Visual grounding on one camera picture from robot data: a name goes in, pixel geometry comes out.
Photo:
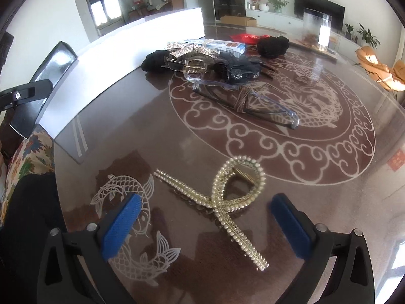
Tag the black flat television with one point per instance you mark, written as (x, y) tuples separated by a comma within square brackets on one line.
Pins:
[(337, 12)]

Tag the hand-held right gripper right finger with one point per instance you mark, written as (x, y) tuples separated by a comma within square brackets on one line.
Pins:
[(291, 228)]

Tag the pearl cross hair clip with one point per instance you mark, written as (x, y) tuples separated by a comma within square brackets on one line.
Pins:
[(221, 202)]

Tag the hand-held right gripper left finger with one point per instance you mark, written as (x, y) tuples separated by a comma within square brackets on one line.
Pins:
[(121, 224)]

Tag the brown cardboard box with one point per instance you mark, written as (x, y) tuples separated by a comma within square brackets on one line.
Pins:
[(237, 21)]

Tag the black mesh bow hair clip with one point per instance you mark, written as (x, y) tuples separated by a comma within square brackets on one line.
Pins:
[(243, 68)]

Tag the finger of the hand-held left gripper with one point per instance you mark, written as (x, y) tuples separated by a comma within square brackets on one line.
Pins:
[(28, 91)]

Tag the black knit gloves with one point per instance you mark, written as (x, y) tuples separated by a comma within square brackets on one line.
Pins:
[(272, 47)]

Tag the tall leafy potted plant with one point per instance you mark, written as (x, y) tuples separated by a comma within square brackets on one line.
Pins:
[(367, 34)]

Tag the small green potted plant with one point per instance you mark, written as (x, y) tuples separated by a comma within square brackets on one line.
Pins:
[(349, 30)]

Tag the red square sticker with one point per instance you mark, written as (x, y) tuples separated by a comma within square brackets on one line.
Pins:
[(395, 162)]

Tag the white round vase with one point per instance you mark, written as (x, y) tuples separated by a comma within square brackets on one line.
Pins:
[(263, 6)]

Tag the black chair back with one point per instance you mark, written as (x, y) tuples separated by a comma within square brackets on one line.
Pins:
[(47, 69)]

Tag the red plastic bag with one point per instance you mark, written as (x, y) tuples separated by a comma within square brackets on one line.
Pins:
[(248, 39)]

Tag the blue and white carton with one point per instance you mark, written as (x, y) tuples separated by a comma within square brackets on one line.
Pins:
[(227, 47)]

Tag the black scrunchie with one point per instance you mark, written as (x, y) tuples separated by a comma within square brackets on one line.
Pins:
[(153, 61)]

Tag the clear frame glasses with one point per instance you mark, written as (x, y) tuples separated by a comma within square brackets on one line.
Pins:
[(284, 117)]

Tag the white television console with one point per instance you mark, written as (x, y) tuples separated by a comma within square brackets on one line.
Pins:
[(278, 20)]

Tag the wooden dining table with chairs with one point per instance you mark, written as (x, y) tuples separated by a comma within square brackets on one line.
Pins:
[(158, 6)]

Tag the orange lounge chair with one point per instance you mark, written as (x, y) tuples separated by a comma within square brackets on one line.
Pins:
[(371, 63)]

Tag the clear acrylic stand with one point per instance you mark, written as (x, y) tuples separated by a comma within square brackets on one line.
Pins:
[(311, 28)]

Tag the rhinestone bow hair clip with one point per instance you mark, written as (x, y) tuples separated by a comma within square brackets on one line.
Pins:
[(193, 52)]

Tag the floral seat cushion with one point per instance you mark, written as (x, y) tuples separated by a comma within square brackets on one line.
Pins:
[(28, 158)]

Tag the large white cardboard box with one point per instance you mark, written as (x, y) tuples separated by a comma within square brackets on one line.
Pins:
[(110, 69)]

